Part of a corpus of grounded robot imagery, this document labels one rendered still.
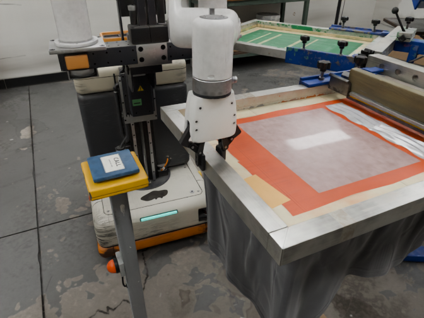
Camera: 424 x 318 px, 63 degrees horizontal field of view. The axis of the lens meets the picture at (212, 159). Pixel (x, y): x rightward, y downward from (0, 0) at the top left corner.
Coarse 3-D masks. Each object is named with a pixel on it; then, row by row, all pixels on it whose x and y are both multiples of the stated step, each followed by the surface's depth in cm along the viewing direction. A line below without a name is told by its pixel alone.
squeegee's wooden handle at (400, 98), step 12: (360, 72) 104; (360, 84) 104; (372, 84) 100; (384, 84) 97; (396, 84) 94; (372, 96) 101; (384, 96) 98; (396, 96) 94; (408, 96) 91; (420, 96) 88; (396, 108) 95; (408, 108) 92; (420, 108) 89; (420, 120) 89
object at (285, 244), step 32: (256, 96) 104; (288, 96) 109; (224, 160) 73; (224, 192) 67; (416, 192) 64; (256, 224) 58; (320, 224) 56; (352, 224) 57; (384, 224) 61; (288, 256) 53
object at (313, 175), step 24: (312, 144) 86; (336, 144) 86; (360, 144) 87; (384, 144) 87; (264, 168) 77; (288, 168) 77; (312, 168) 77; (336, 168) 77; (360, 168) 77; (384, 168) 77; (408, 168) 78; (288, 192) 69; (312, 192) 69; (336, 192) 69
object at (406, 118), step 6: (354, 96) 106; (360, 96) 104; (366, 102) 102; (372, 102) 100; (378, 108) 99; (384, 108) 97; (390, 108) 97; (396, 114) 94; (402, 114) 93; (408, 120) 91; (414, 120) 90; (420, 126) 88
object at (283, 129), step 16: (272, 112) 103; (288, 112) 103; (304, 112) 103; (320, 112) 103; (336, 112) 103; (368, 112) 104; (240, 128) 93; (256, 128) 94; (272, 128) 94; (288, 128) 94; (304, 128) 94; (320, 128) 94; (336, 128) 94; (352, 128) 94; (240, 144) 86; (256, 144) 86; (272, 144) 86; (288, 144) 86; (304, 144) 86; (240, 160) 79
